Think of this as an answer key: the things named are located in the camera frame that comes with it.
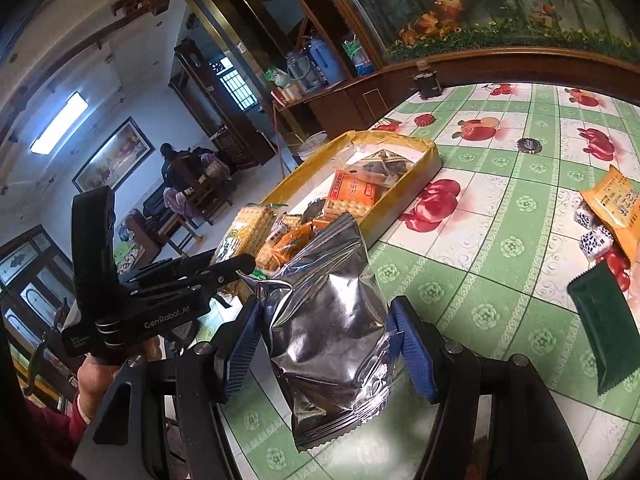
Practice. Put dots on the green white bag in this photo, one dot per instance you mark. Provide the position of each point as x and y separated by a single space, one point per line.
276 77

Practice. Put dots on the barred window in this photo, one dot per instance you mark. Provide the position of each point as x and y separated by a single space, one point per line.
235 87

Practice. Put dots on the ceiling lamp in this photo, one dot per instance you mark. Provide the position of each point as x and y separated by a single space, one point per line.
60 122

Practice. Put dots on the blue green plastic bag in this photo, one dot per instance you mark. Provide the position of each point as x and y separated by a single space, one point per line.
359 57

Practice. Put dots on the green edged cracker packet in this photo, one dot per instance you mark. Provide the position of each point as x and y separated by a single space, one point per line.
247 225

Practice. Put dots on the wooden glass door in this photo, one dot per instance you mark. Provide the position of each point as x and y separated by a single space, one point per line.
30 270

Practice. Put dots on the black jar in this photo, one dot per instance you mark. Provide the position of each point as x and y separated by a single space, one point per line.
426 82

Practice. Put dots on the clear cracker packet brown stripe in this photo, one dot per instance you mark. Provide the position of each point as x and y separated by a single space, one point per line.
270 259

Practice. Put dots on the white bucket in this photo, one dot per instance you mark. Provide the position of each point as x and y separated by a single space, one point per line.
312 145

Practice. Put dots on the small red white boxes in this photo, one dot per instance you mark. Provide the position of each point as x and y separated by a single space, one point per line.
287 95

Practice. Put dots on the yellow biscuit packet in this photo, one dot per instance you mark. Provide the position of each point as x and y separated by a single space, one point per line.
617 205

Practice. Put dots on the clear packet white label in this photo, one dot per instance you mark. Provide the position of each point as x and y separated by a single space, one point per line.
385 162

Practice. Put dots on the orange snack packet round logo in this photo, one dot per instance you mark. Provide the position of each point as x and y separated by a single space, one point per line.
300 240

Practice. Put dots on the blue thermos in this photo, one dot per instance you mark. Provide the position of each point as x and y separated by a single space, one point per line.
325 60

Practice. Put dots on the wooden display cabinet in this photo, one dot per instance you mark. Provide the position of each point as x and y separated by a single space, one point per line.
500 68

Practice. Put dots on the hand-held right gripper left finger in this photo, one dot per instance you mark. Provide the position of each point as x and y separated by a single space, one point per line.
240 350

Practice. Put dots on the orange cracker packet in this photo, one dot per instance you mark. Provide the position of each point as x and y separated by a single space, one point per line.
340 210

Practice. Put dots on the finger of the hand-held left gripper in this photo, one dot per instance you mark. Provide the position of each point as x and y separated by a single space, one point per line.
160 267
220 270

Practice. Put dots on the person's left forearm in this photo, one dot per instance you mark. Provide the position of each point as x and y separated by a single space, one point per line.
50 430

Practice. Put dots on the orange packet red label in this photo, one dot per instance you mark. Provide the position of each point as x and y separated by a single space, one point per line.
352 190

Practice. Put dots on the black white dotted candy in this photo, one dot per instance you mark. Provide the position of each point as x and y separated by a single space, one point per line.
584 217
597 244

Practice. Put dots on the fruit print tablecloth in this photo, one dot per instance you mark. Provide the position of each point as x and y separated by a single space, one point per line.
500 270

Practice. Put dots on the person's left hand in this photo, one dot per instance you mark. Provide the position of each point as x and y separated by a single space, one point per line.
95 385

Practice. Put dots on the artificial flower display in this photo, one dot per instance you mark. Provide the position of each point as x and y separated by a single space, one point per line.
475 10

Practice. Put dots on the dark green packet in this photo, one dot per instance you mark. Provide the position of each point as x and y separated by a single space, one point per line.
605 330

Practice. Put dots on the large silver foil bag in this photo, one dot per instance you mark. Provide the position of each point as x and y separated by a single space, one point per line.
325 335

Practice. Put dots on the woven basket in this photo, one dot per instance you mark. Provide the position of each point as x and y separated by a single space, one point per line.
231 146

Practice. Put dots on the framed wall picture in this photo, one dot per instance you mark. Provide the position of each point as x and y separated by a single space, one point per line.
112 155

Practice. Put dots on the small silver foil packet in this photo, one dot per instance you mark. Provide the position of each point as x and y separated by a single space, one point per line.
314 209

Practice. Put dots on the white foam box yellow tape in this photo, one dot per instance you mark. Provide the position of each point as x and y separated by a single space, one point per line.
410 180

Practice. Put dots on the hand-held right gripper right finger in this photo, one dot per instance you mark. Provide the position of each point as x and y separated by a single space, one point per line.
415 355

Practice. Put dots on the dark bottle cap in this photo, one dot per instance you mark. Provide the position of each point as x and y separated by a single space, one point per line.
527 145

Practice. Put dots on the wooden chair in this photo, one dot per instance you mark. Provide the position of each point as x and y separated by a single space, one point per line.
202 192

